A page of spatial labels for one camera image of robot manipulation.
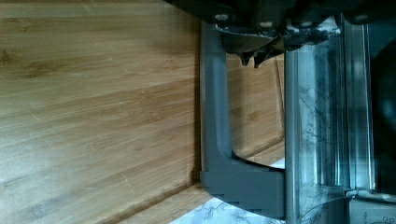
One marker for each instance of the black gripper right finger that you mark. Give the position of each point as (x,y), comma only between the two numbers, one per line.
(295,37)

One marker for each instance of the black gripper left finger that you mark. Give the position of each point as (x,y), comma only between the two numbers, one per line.
(247,43)

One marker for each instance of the bamboo cutting board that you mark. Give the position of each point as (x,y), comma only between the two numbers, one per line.
(100,118)

